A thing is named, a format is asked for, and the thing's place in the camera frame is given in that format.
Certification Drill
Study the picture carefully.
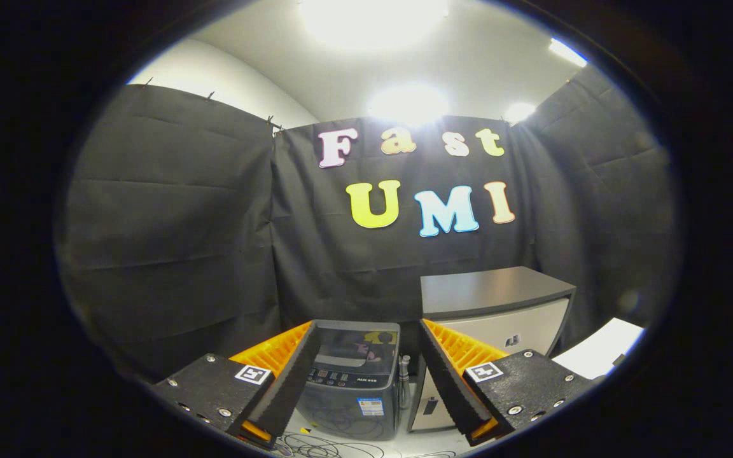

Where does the white board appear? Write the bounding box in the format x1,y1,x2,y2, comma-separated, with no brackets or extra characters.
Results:
551,317,646,380

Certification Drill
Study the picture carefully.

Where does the rectangular ceiling light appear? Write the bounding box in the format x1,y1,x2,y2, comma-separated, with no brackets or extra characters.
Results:
548,38,589,67

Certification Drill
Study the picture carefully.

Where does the grey cabinet with dark top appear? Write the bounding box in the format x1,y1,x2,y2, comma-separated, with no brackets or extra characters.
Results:
408,266,577,433

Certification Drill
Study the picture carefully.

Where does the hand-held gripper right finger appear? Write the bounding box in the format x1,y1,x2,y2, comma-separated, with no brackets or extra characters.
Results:
418,318,603,446

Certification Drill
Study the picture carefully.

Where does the large ceiling light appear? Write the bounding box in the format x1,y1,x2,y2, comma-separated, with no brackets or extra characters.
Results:
300,0,450,46

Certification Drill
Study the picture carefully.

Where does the round ceiling light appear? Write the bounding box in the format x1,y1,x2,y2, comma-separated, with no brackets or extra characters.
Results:
366,83,450,125

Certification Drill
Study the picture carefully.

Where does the dark grey washing machine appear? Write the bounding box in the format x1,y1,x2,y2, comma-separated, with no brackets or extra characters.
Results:
295,320,402,441

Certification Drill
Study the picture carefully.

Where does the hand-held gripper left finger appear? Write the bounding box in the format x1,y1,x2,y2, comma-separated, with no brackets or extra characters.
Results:
150,320,321,450

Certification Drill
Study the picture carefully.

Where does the black backdrop cloth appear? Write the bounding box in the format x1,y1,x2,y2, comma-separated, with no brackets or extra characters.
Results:
55,64,679,382

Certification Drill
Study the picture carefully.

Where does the dark washing machine lid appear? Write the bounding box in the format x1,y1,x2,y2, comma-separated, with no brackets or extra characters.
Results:
314,321,401,373

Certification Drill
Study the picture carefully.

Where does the tangle of floor cables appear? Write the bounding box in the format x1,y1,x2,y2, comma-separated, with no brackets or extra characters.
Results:
274,429,463,458

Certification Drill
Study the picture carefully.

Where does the small ceiling light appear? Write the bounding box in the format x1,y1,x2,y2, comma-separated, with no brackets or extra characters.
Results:
503,102,536,123

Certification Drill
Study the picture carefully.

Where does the grey washing machine hose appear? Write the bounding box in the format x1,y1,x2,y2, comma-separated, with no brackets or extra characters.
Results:
398,355,413,409

